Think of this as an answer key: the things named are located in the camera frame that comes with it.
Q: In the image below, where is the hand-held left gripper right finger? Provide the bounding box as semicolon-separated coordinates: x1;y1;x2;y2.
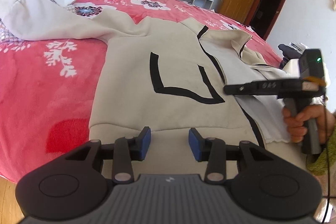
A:
188;127;268;185

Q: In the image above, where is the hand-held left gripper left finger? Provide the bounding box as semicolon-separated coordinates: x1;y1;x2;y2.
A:
66;126;152;185

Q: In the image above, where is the pink floral blanket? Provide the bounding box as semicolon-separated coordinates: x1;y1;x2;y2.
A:
0;0;284;182

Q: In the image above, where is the person's right hand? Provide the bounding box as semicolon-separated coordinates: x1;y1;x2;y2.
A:
282;103;335;146

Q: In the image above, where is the person's right forearm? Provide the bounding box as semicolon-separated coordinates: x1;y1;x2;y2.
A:
306;119;336;176

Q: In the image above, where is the beige hoodie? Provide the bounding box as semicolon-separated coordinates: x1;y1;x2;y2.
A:
0;0;307;182

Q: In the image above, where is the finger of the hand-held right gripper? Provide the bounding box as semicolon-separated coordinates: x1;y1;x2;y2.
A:
223;79;283;96

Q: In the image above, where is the black cable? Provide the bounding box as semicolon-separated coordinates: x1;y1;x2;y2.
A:
321;81;332;222

